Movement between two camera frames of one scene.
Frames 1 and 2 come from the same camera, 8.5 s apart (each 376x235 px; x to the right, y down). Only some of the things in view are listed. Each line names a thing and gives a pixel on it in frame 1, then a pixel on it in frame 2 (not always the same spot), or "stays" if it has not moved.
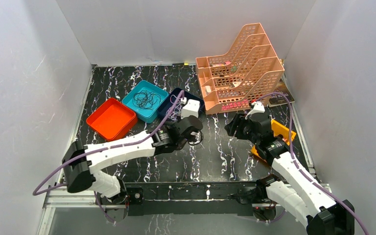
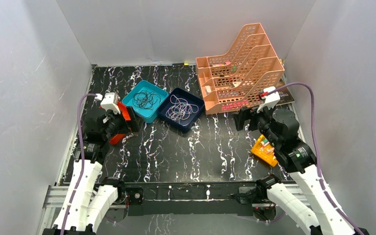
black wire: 146,99 stays
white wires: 176,111 stays
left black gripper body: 181,119 → 118,121
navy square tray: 169,100 stays
